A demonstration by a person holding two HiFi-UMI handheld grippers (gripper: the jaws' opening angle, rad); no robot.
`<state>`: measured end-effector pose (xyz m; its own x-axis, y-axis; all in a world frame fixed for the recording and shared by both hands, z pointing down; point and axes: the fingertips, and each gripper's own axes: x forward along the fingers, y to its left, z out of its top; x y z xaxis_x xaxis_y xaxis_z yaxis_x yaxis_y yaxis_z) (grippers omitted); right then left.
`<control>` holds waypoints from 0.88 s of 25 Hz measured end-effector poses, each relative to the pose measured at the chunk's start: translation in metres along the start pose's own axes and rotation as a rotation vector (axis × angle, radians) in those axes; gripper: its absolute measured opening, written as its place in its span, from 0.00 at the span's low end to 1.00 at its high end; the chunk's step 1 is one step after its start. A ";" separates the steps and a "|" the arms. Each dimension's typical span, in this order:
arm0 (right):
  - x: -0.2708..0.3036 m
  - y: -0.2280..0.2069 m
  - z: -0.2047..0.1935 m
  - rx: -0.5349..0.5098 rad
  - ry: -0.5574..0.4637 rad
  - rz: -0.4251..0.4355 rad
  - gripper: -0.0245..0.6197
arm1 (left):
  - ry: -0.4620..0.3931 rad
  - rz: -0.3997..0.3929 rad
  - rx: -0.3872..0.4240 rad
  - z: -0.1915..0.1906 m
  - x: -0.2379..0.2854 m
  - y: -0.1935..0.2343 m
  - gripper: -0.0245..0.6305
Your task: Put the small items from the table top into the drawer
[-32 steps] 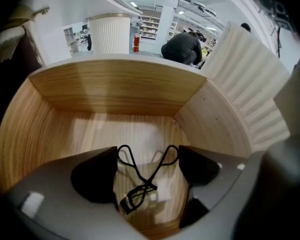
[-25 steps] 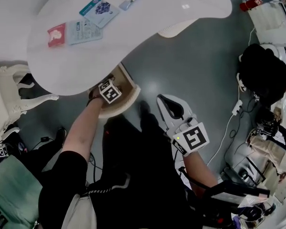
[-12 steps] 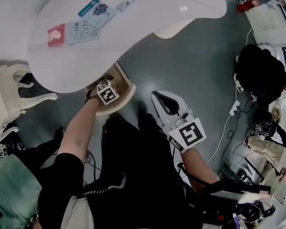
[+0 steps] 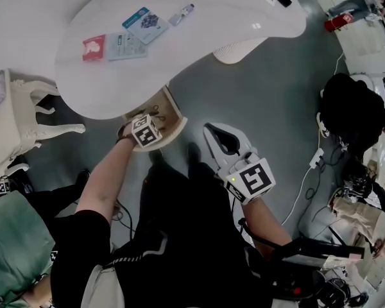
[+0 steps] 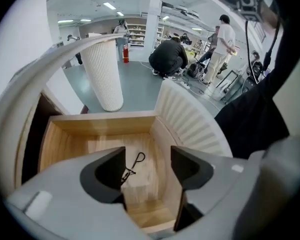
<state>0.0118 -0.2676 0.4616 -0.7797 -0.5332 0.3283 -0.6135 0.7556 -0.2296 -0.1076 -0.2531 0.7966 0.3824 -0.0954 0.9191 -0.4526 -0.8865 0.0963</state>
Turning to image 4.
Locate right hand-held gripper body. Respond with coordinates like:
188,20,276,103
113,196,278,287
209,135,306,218
216,146,277,206

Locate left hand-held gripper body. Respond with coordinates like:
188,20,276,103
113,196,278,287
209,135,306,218
130,114,164,149

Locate wooden drawer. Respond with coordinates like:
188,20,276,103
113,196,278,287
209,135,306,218
121,86,189,153

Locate light blue packet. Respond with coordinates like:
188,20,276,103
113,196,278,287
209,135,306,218
107,31,149,62

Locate red small packet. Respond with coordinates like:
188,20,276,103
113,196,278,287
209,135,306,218
82,34,107,62

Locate teal packet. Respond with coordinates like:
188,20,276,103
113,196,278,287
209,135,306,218
121,6,170,46

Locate small white tube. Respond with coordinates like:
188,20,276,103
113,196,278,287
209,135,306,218
167,3,196,28

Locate person's left forearm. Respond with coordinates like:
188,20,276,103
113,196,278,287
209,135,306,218
74,133,139,219

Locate person's right forearm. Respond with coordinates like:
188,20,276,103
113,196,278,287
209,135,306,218
241,196,293,247

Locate white table top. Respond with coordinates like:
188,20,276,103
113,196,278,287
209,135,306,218
53,0,308,121

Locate white power strip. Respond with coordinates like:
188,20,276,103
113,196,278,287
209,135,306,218
308,148,325,169

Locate person's black clothes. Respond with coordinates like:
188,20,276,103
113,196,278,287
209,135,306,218
22,142,309,308

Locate black flat device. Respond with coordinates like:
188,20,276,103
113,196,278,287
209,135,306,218
274,235,366,264

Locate ornate white chair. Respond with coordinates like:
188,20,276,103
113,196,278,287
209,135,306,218
0,69,87,183

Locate red bag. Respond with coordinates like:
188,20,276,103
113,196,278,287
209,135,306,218
323,13,354,33

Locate brown wrist strap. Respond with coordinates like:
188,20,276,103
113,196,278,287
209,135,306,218
115,123,137,144

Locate white cable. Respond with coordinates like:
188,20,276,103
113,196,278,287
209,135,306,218
280,52,345,227

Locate white ribbed table pedestal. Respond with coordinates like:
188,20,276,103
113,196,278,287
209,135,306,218
212,37,271,65

